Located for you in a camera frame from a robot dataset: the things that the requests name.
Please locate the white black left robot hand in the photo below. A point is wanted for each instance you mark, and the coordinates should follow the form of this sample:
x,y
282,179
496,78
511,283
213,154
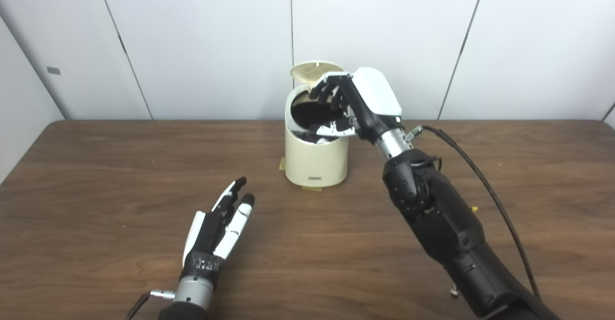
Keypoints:
x,y
218,228

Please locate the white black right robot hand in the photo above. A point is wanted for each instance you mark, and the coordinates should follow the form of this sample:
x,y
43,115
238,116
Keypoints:
x,y
377,94

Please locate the round cream bin lid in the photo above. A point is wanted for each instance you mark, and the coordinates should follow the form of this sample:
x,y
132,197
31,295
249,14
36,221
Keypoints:
x,y
312,70

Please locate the cream-colored bin body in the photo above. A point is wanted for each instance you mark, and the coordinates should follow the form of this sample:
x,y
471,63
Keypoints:
x,y
314,161

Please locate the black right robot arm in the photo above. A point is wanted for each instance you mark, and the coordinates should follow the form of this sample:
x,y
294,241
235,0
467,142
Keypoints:
x,y
442,219

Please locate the wide yellow tape strip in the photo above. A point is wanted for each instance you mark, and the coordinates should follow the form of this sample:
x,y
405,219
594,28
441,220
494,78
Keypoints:
x,y
312,188

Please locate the grey wall sticker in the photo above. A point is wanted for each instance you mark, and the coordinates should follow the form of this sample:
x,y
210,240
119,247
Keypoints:
x,y
54,70

